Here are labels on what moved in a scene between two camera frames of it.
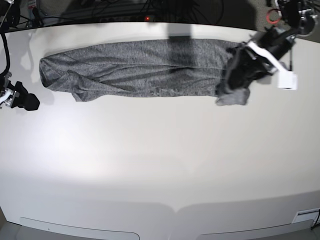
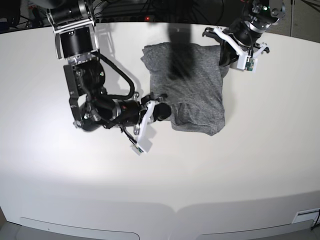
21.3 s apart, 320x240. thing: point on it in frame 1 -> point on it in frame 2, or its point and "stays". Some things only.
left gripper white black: [17, 96] -> [161, 111]
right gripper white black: [268, 59] -> [218, 32]
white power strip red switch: [128, 19] stays
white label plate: [306, 214] stays
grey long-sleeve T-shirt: [183, 68] -> [188, 79]
